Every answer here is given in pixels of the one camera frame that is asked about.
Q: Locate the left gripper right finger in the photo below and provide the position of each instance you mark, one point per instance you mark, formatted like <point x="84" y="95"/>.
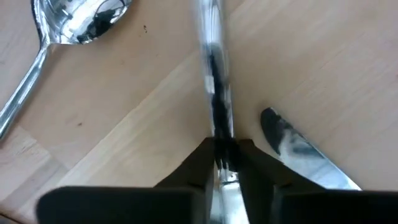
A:
<point x="264" y="186"/>

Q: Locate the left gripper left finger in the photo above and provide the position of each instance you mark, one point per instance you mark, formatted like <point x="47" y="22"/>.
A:
<point x="192" y="174"/>

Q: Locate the silver table knife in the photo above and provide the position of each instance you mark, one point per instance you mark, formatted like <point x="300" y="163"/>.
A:
<point x="214" y="46"/>
<point x="298" y="152"/>

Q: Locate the silver spoon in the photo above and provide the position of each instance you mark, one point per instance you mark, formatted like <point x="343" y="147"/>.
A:
<point x="77" y="18"/>

